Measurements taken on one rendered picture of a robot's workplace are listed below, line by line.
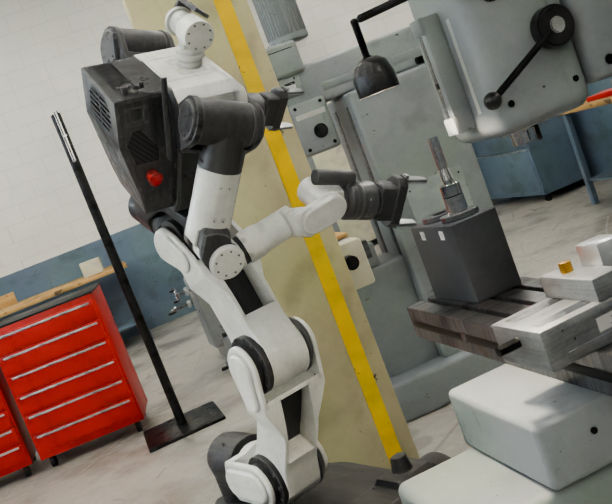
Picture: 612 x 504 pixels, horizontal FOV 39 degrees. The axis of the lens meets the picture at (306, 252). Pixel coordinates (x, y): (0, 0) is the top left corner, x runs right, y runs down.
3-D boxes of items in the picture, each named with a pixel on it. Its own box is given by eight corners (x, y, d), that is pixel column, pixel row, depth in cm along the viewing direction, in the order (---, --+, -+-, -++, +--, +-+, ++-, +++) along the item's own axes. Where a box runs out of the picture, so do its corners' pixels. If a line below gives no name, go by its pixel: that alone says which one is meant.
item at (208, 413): (150, 453, 530) (12, 123, 504) (143, 434, 578) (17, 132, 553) (226, 418, 541) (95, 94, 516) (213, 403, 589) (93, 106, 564)
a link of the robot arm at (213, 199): (190, 281, 177) (210, 177, 169) (169, 254, 187) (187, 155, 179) (242, 280, 183) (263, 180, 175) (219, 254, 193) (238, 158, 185)
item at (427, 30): (458, 134, 152) (417, 18, 150) (448, 136, 156) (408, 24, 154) (477, 126, 153) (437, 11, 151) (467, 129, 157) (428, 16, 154)
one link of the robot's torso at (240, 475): (235, 505, 226) (216, 459, 225) (294, 467, 237) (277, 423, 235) (276, 517, 209) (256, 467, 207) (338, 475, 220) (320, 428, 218)
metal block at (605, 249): (607, 278, 146) (596, 245, 145) (585, 277, 151) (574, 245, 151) (632, 266, 147) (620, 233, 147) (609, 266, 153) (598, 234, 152)
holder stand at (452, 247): (478, 303, 196) (448, 220, 194) (435, 298, 217) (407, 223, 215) (522, 283, 199) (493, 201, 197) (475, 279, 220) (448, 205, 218)
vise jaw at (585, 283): (599, 303, 140) (591, 280, 139) (545, 297, 154) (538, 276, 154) (628, 288, 142) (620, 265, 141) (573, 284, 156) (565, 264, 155)
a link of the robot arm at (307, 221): (352, 213, 189) (300, 246, 187) (332, 198, 196) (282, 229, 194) (342, 190, 185) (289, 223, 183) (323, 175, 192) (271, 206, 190)
